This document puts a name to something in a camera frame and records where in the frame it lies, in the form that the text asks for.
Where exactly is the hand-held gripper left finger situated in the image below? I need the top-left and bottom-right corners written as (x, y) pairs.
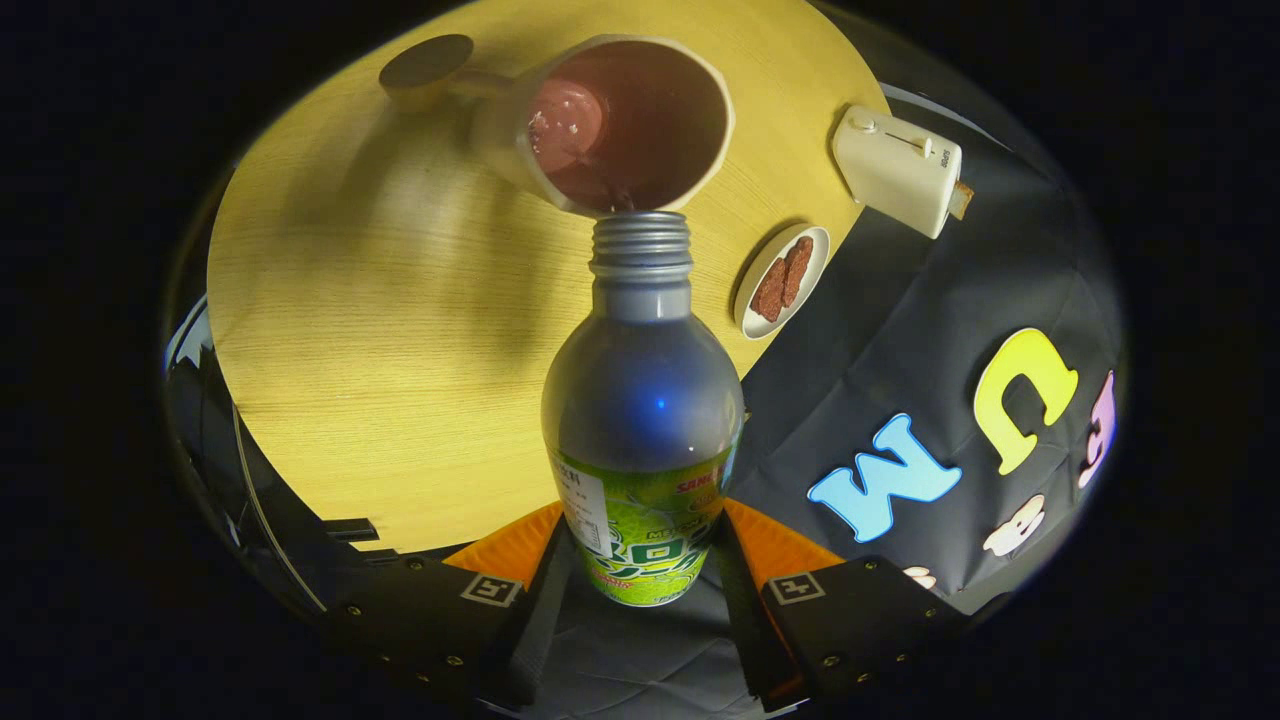
top-left (325, 498), bottom-right (579, 706)

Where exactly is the round white plate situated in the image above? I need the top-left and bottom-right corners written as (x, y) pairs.
top-left (733, 224), bottom-right (831, 341)

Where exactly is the reddish brown meat piece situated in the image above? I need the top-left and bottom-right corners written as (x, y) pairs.
top-left (780, 236), bottom-right (815, 308)
top-left (750, 257), bottom-right (791, 323)

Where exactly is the beige cup with wooden handle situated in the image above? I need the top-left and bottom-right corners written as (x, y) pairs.
top-left (378, 33), bottom-right (736, 219)

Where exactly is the white toaster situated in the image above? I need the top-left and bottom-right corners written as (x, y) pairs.
top-left (832, 104), bottom-right (964, 240)

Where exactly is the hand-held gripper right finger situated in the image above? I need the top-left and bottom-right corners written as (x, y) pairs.
top-left (712, 497), bottom-right (969, 706)

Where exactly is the wooden table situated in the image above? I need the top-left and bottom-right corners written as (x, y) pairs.
top-left (207, 0), bottom-right (891, 554)

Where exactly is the silver juice bottle green label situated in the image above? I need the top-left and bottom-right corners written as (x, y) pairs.
top-left (541, 210), bottom-right (746, 608)

